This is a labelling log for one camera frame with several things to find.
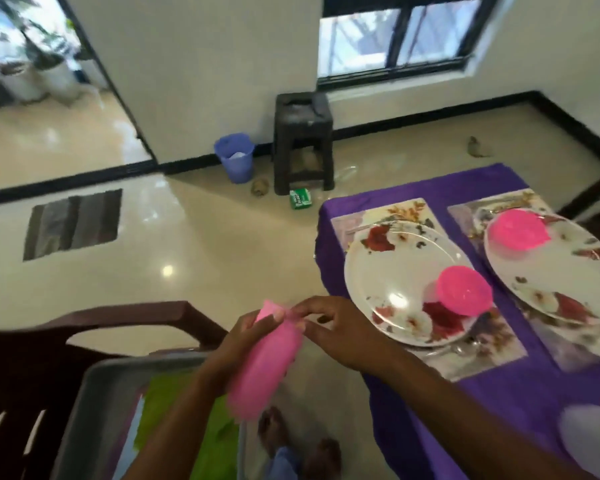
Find person's left hand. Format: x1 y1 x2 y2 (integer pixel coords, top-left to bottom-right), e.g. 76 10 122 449
197 307 286 401

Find person's right hand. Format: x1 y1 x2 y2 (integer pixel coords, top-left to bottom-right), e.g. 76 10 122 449
285 296 406 375

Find stack of pink cups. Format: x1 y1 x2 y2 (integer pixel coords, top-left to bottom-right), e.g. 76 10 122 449
225 299 303 423

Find white rose print plate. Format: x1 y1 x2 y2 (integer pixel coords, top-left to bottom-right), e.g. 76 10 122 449
483 209 600 325
343 220 481 347

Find green ribbed mat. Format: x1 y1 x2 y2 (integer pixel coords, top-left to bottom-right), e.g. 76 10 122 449
132 372 241 480

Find steel spoon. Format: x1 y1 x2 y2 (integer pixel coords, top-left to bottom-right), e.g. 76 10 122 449
419 339 481 358

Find steel fork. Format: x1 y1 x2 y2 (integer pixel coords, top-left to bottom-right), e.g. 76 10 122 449
347 219 406 235

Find floral print placemat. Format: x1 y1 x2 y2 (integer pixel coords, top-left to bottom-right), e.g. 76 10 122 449
329 197 529 383
447 189 600 373

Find green packet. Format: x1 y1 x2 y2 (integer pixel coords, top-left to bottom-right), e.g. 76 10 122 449
288 187 313 211

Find tan paper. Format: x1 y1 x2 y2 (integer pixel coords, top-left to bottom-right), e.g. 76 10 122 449
467 135 495 158

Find person's right forearm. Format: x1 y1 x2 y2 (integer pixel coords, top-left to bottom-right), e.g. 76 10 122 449
379 354 596 480

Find person's left foot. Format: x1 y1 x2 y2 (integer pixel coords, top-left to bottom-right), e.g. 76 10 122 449
257 407 291 461

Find person's foot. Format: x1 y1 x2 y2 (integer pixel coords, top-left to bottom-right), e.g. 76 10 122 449
257 407 291 461
302 437 342 480

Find person's right foot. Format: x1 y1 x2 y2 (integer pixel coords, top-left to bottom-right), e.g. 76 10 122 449
302 437 342 480

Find person's light blue trousers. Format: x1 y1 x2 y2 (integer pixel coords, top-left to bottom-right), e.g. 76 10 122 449
269 444 306 480

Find purple tablecloth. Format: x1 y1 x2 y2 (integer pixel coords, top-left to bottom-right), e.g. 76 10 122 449
313 163 600 480

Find grey plastic tub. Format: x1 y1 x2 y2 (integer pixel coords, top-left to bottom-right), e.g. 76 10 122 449
49 350 249 480

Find blue plastic bucket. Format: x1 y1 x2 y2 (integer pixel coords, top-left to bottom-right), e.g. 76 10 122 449
213 133 256 185

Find grey striped doormat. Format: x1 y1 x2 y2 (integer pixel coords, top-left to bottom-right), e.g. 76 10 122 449
22 188 123 262

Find black framed glass door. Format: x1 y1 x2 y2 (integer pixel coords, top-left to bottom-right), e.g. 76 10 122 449
0 0 160 205

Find black plastic stool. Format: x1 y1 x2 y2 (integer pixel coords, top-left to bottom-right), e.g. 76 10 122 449
272 91 336 197

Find green plant in white pot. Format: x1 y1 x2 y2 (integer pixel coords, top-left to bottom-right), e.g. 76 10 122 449
559 404 600 465

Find black barred window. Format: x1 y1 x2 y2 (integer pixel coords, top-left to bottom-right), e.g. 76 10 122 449
315 0 501 91

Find white outdoor plant pot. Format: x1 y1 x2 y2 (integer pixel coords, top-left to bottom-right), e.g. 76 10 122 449
0 49 81 103

